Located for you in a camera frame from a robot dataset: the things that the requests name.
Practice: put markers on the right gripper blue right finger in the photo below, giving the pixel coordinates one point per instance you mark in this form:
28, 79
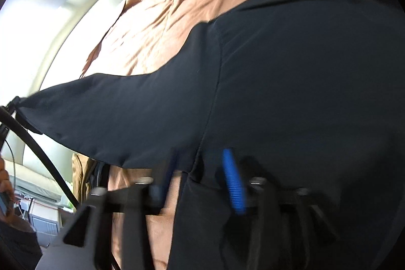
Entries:
235, 185

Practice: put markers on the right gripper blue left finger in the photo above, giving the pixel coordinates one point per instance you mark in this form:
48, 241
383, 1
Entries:
162, 176

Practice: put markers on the black t-shirt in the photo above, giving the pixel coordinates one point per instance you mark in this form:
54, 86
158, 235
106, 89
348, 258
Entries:
308, 95

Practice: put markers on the person's left hand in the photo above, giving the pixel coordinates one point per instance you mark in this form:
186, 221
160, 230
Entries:
6, 187

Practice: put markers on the folded olive brown garment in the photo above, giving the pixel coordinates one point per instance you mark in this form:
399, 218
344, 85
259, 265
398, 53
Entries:
82, 168

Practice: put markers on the cream padded headboard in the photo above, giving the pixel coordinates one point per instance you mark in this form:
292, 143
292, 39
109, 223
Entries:
46, 42

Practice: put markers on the brown bed blanket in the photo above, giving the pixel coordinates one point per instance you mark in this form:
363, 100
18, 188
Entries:
190, 13

